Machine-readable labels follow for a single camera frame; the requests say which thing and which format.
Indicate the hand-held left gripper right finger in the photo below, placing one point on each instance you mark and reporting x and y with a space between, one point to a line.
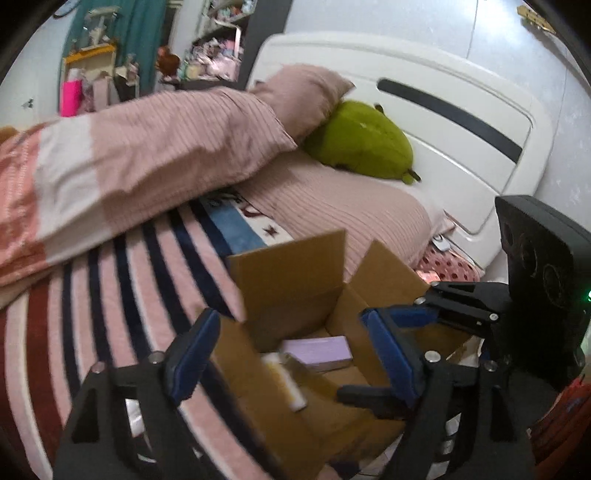
392 364

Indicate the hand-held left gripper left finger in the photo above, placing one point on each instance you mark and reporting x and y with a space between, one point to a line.
191 364

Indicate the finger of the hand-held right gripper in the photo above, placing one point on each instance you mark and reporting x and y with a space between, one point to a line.
411 317
364 398

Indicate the purple box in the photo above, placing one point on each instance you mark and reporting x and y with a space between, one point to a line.
318 351

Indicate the white cream tube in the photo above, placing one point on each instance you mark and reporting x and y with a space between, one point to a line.
288 381

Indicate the brown cardboard box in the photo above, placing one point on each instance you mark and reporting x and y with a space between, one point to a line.
295 286

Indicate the pink dotted cloth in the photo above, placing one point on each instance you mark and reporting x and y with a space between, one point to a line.
450 268

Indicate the striped pink blanket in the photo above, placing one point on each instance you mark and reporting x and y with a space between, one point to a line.
106 314

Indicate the pink ribbed pillow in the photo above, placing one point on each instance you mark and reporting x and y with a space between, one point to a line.
302 94
341 207

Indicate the orange cloth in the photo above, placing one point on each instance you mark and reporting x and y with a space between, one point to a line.
565 420

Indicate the green plush toy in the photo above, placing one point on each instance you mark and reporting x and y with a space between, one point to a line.
364 141

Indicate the pink and white duvet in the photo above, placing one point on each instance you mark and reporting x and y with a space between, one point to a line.
138 170

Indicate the white bed headboard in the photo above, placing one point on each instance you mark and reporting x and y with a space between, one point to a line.
443 115

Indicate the yellow guitar head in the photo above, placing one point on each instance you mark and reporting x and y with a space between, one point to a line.
534 18

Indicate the bright pink bag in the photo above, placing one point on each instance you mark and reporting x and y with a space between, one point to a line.
71 98

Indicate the brown-haired doll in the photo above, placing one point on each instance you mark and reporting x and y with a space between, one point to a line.
168 63

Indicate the yellow framed rack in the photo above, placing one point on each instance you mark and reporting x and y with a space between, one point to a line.
90 62

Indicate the cluttered storage shelf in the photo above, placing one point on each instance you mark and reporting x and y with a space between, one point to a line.
217 46

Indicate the teal curtain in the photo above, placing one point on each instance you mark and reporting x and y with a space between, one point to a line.
138 39

